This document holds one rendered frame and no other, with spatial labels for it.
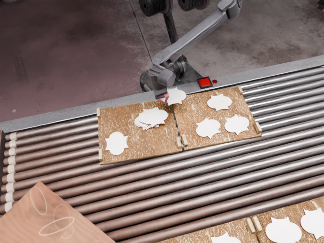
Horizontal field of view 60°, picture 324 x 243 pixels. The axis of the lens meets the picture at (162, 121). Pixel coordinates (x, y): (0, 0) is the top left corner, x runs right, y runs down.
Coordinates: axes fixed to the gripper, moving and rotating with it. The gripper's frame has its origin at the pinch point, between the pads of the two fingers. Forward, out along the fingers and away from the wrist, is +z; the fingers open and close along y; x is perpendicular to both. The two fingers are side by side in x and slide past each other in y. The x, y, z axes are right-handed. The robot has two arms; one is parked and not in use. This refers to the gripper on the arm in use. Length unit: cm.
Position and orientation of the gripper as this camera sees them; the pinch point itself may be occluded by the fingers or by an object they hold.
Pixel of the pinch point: (163, 97)
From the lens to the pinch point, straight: 147.1
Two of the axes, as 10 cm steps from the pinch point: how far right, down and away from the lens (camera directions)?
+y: -1.9, -7.8, 6.0
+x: -9.5, 2.9, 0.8
